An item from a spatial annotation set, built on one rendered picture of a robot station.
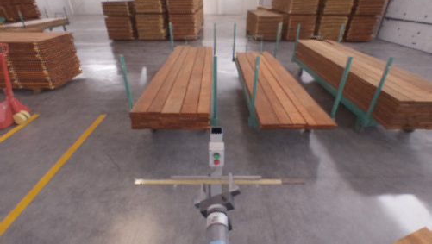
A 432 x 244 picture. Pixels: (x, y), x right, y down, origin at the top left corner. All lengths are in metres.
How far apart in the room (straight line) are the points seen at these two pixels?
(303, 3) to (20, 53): 9.47
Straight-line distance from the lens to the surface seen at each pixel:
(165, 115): 2.58
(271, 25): 10.09
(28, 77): 6.00
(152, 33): 10.28
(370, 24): 11.97
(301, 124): 2.81
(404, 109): 3.36
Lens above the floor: 1.91
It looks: 29 degrees down
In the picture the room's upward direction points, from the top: straight up
